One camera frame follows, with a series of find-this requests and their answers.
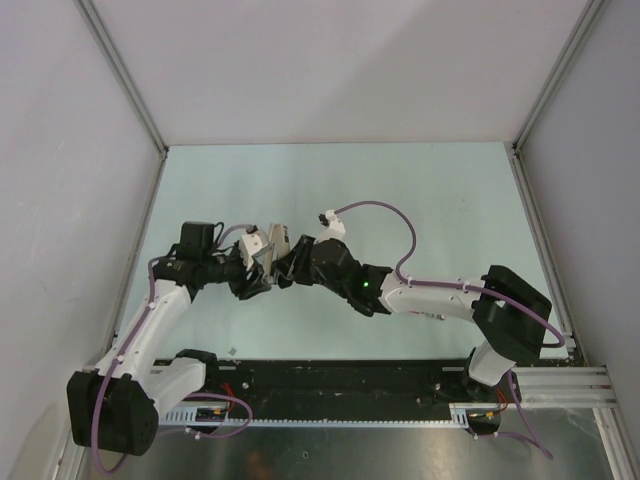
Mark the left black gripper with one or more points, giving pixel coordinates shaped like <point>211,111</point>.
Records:
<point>246,288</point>

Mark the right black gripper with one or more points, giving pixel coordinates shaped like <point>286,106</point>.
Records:
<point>292,266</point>

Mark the beige black stapler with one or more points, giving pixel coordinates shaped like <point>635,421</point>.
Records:
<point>278,247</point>

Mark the red white staple box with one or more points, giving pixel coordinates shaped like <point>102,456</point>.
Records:
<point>430,315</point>

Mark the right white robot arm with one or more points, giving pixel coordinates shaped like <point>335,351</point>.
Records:
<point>509,312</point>

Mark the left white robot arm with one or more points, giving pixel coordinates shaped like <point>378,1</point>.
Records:
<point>135,345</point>

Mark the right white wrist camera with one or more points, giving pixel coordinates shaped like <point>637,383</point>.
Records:
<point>333,227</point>

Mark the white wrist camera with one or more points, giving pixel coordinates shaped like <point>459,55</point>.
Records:
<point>333,227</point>
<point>251,244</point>

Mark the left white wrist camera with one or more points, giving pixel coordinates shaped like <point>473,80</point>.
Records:
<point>251,244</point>

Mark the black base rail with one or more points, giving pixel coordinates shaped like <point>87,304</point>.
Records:
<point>348,391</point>

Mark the aluminium frame rail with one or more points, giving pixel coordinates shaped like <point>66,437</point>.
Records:
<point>545,388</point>

